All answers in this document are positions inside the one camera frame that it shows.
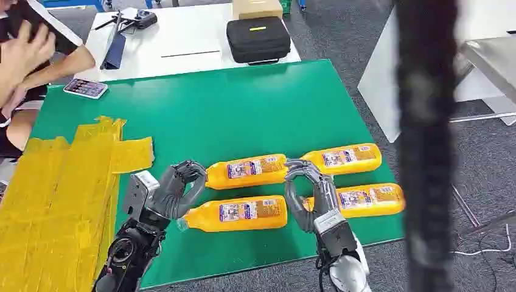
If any person's hand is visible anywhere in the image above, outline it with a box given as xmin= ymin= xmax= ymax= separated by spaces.
xmin=0 ymin=20 xmax=57 ymax=88

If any smartphone with lit screen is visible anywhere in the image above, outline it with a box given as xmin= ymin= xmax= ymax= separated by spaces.
xmin=63 ymin=78 xmax=109 ymax=100

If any thin black strip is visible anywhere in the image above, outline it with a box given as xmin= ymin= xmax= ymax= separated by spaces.
xmin=160 ymin=50 xmax=221 ymax=58

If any cardboard box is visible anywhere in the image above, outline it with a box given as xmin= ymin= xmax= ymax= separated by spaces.
xmin=232 ymin=0 xmax=284 ymax=21

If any orange drink bottle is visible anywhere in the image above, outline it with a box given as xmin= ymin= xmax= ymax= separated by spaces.
xmin=204 ymin=153 xmax=290 ymax=190
xmin=300 ymin=143 xmax=383 ymax=176
xmin=176 ymin=195 xmax=288 ymax=234
xmin=301 ymin=183 xmax=406 ymax=219

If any thick black hanging cable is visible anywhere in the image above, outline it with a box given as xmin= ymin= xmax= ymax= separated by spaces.
xmin=394 ymin=0 xmax=461 ymax=292

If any black carrying case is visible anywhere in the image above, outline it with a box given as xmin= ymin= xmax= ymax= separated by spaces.
xmin=226 ymin=16 xmax=292 ymax=66

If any person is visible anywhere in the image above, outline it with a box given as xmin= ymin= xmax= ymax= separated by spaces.
xmin=0 ymin=0 xmax=97 ymax=160

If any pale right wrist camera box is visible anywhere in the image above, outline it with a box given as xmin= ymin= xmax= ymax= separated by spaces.
xmin=313 ymin=209 xmax=358 ymax=259

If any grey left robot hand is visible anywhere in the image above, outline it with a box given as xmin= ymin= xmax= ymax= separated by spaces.
xmin=150 ymin=160 xmax=208 ymax=221

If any white side desk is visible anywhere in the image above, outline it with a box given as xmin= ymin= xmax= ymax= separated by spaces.
xmin=357 ymin=0 xmax=516 ymax=144

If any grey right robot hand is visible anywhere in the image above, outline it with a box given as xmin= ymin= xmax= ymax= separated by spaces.
xmin=284 ymin=158 xmax=340 ymax=234

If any white table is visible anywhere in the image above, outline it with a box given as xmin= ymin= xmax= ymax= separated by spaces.
xmin=74 ymin=3 xmax=302 ymax=83

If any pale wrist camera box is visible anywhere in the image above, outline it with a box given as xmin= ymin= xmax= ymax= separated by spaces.
xmin=313 ymin=209 xmax=358 ymax=259
xmin=122 ymin=170 xmax=161 ymax=221

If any dark blue folded pouch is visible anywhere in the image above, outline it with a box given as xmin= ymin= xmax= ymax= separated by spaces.
xmin=100 ymin=32 xmax=127 ymax=71

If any black handheld controller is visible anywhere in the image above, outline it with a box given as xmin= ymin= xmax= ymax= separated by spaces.
xmin=93 ymin=7 xmax=158 ymax=33

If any white floor cable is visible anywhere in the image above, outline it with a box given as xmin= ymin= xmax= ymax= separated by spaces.
xmin=450 ymin=223 xmax=513 ymax=257

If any green table mat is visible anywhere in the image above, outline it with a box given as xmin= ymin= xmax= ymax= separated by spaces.
xmin=31 ymin=59 xmax=405 ymax=290

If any steel bench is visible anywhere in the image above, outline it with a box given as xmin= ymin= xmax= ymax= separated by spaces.
xmin=458 ymin=36 xmax=516 ymax=106

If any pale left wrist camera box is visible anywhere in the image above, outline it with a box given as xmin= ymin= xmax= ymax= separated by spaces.
xmin=122 ymin=170 xmax=161 ymax=221

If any yellow sheet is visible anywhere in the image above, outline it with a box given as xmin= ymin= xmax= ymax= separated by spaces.
xmin=0 ymin=116 xmax=155 ymax=292

